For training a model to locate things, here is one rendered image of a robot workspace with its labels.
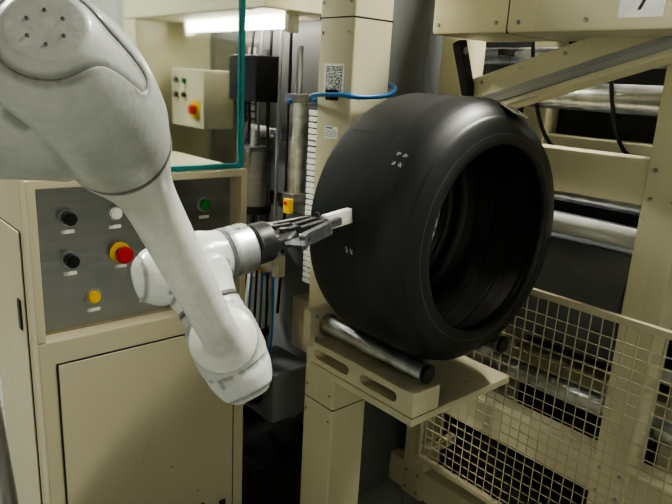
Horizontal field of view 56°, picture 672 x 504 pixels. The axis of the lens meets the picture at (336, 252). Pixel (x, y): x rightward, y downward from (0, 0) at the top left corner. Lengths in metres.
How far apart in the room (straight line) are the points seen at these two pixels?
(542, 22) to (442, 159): 0.46
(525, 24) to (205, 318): 1.05
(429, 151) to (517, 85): 0.55
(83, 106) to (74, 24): 0.05
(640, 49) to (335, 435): 1.24
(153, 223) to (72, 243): 0.86
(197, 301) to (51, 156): 0.35
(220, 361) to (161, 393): 0.81
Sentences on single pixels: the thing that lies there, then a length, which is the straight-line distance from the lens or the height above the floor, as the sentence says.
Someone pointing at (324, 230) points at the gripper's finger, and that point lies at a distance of 1.16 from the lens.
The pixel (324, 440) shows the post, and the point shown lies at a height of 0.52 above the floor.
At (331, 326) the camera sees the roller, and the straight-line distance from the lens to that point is 1.58.
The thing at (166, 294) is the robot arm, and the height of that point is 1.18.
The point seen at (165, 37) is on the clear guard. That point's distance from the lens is 1.59.
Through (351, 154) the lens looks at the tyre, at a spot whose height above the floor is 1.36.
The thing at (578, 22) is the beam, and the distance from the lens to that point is 1.51.
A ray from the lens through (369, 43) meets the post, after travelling 1.60.
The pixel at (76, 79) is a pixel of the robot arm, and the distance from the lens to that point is 0.46.
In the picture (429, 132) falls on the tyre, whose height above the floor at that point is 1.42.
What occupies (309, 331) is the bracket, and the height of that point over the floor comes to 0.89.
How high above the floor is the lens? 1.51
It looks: 15 degrees down
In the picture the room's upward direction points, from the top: 3 degrees clockwise
